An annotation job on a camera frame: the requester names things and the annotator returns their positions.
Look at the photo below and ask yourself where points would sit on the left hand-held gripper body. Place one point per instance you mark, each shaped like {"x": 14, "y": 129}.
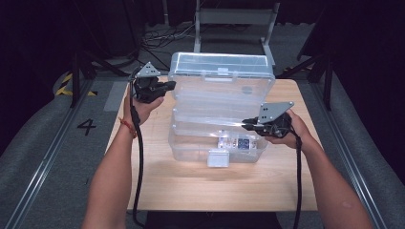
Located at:
{"x": 148, "y": 86}

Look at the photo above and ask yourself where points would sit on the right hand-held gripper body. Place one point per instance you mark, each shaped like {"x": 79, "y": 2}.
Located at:
{"x": 273, "y": 122}

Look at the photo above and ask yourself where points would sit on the blue and white packet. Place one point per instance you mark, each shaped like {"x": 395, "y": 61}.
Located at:
{"x": 237, "y": 142}

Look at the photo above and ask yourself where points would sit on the clear plastic storage box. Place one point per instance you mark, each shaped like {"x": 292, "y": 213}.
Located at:
{"x": 219, "y": 105}

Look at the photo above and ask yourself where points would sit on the person's right hand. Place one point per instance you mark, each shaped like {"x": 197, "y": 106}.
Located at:
{"x": 294, "y": 133}

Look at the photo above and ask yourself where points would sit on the person's left hand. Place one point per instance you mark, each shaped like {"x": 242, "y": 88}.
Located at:
{"x": 141, "y": 109}

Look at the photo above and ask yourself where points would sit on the black tripod stand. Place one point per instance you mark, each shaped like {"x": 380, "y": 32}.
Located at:
{"x": 318, "y": 71}
{"x": 83, "y": 73}

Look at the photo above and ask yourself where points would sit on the white metal pole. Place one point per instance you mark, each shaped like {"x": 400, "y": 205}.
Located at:
{"x": 165, "y": 12}

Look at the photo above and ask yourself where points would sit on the yellow and black floor tape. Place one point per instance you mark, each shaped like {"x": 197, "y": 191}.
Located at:
{"x": 68, "y": 87}

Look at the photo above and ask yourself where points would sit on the grey metal stand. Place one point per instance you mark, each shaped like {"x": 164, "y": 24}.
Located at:
{"x": 234, "y": 17}

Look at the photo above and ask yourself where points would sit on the person's dark clothing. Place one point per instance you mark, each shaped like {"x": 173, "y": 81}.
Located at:
{"x": 216, "y": 221}

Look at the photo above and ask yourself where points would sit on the grey metal floor rail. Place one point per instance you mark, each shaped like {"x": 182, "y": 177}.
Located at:
{"x": 348, "y": 152}
{"x": 47, "y": 152}

